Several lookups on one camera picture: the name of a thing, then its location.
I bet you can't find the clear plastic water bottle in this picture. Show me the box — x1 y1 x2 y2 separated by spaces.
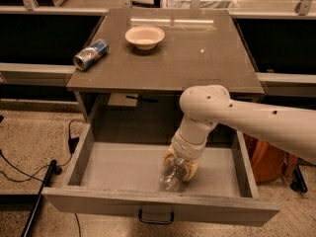
159 158 187 192

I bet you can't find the open grey top drawer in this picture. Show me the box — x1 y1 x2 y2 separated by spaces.
41 101 281 228

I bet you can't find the white paper bowl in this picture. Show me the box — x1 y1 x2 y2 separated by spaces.
125 25 165 50

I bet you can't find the crushed blue silver can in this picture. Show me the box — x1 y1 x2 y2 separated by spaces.
73 39 109 71

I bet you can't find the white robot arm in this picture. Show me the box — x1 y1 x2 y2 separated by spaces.
164 85 316 182

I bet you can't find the grey cabinet with counter top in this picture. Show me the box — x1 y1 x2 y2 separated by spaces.
67 9 264 144

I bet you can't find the black pole by backpack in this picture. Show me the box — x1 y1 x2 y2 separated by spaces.
290 166 308 193

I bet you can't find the orange backpack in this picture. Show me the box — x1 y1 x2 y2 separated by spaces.
244 134 298 184

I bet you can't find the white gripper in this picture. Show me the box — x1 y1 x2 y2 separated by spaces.
163 133 205 182

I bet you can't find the black drawer handle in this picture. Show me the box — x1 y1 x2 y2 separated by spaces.
138 209 175 225

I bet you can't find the black pole on floor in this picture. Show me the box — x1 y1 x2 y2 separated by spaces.
21 160 57 237

